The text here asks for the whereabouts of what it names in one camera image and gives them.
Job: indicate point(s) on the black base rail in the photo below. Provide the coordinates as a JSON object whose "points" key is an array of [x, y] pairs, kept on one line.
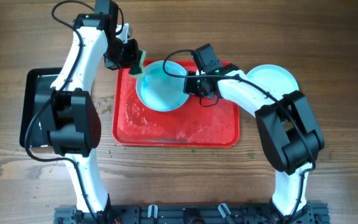
{"points": [[223, 213]]}

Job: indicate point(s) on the light blue plate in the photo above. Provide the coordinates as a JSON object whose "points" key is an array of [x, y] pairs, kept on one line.
{"points": [[159, 91], [274, 77]]}

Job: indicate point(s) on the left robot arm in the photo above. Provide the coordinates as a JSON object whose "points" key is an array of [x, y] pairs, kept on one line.
{"points": [[65, 114]]}

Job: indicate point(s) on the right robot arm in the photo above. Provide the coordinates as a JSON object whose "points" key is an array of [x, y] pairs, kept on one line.
{"points": [[290, 136]]}

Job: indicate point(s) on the black rectangular tray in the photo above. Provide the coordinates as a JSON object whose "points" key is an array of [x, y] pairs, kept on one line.
{"points": [[38, 79]]}

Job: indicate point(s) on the green yellow sponge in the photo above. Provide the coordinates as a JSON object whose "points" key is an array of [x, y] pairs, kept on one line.
{"points": [[137, 69]]}

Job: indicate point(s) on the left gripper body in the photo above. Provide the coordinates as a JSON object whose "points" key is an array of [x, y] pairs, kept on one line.
{"points": [[116, 56]]}

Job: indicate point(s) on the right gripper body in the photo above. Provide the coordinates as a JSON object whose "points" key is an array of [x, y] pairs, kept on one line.
{"points": [[192, 86]]}

